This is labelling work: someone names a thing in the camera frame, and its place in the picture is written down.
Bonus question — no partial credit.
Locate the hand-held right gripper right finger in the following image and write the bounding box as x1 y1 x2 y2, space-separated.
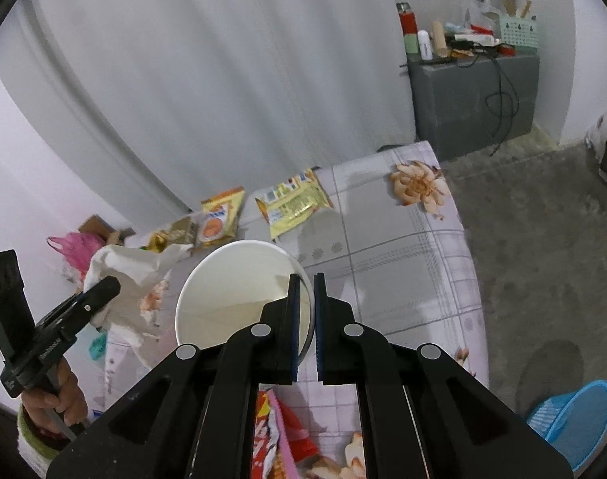
314 272 574 479

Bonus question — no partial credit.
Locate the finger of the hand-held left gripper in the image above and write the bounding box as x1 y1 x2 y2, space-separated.
35 275 122 334

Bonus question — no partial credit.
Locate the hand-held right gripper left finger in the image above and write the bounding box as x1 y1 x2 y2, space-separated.
46 273 305 479

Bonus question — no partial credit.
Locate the white paper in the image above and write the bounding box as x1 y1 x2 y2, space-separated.
82 242 194 345

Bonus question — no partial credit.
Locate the white paper cup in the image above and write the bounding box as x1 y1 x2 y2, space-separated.
175 240 315 360

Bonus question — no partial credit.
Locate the red orange snack packet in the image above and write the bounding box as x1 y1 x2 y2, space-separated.
253 386 320 479

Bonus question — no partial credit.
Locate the blue plastic basket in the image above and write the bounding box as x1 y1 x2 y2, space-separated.
525 380 607 473

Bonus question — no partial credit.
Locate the person's left forearm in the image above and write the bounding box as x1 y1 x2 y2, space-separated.
16 404 69 478

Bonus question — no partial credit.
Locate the person's left hand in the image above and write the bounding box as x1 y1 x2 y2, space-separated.
20 359 90 435

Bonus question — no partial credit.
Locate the pink plastic bag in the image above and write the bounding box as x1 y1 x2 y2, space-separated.
46 232 105 280

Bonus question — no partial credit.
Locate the cardboard box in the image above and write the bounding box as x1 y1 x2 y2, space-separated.
78 214 134 246

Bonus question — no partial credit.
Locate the gold snack packet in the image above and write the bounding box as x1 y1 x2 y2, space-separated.
142 214 200 257

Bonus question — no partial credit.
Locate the yellow snack packet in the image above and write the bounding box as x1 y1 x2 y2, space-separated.
255 168 335 241

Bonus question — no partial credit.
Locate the white curtain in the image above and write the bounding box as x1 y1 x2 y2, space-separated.
14 0 417 220

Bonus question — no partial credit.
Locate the grey cabinet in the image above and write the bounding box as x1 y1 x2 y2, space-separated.
407 52 541 161

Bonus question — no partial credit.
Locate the wooden roll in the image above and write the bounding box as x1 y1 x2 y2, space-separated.
431 21 449 59

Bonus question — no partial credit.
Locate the red thermos bottle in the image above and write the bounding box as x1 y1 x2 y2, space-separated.
396 2 419 36

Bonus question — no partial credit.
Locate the crumpled clear plastic bag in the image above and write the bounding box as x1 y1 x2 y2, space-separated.
585 107 607 146

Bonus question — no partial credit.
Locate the mint storage basket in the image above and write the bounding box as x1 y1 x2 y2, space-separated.
498 12 540 56

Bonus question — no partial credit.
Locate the white plastic bag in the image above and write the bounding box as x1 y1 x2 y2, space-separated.
465 0 504 36

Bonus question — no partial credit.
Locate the black looped cable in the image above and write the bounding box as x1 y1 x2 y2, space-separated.
485 50 520 158

